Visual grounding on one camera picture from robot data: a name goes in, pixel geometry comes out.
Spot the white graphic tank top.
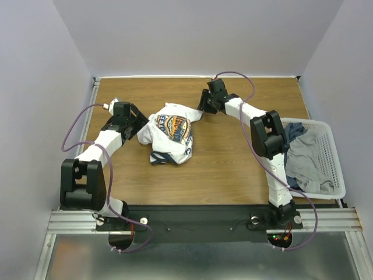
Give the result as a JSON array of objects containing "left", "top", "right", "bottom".
[{"left": 136, "top": 103, "right": 202, "bottom": 165}]

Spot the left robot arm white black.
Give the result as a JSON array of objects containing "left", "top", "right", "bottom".
[{"left": 60, "top": 98, "right": 149, "bottom": 230}]

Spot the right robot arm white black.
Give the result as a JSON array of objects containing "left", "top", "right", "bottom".
[{"left": 198, "top": 78, "right": 296, "bottom": 228}]

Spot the navy blue tank top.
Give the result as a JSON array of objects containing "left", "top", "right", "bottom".
[{"left": 284, "top": 122, "right": 307, "bottom": 152}]

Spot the grey tank top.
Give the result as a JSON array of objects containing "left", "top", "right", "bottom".
[{"left": 285, "top": 129, "right": 335, "bottom": 194}]

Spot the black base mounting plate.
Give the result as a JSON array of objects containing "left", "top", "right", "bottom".
[{"left": 96, "top": 205, "right": 304, "bottom": 244}]

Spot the white plastic laundry basket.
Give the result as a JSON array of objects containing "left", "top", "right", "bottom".
[{"left": 281, "top": 118, "right": 346, "bottom": 200}]

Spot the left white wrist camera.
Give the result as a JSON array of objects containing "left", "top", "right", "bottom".
[{"left": 103, "top": 97, "right": 121, "bottom": 115}]

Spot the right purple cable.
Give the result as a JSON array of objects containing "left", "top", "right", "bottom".
[{"left": 212, "top": 71, "right": 319, "bottom": 252}]

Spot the purple cable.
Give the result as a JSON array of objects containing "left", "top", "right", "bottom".
[
  {"left": 212, "top": 71, "right": 319, "bottom": 252},
  {"left": 61, "top": 103, "right": 154, "bottom": 254}
]

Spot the aluminium frame rail left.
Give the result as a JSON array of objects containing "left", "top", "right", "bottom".
[{"left": 69, "top": 77, "right": 101, "bottom": 205}]

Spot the aluminium frame rail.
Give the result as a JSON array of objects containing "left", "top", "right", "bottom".
[
  {"left": 47, "top": 208, "right": 363, "bottom": 235},
  {"left": 69, "top": 77, "right": 101, "bottom": 205}
]

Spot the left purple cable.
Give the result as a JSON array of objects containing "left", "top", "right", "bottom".
[{"left": 61, "top": 103, "right": 154, "bottom": 254}]

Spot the aluminium frame rail front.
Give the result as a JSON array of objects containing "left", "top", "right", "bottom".
[{"left": 47, "top": 208, "right": 363, "bottom": 235}]

